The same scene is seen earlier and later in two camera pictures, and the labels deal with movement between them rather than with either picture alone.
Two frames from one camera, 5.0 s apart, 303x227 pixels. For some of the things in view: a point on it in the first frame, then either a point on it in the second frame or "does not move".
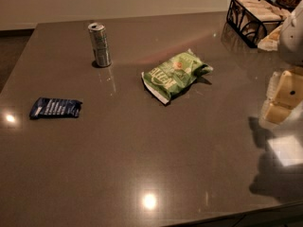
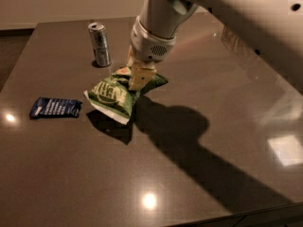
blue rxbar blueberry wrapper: [53, 107] does not move
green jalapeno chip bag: [165, 79] to [113, 97]
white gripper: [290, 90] to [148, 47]
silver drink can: [99, 43] does not move
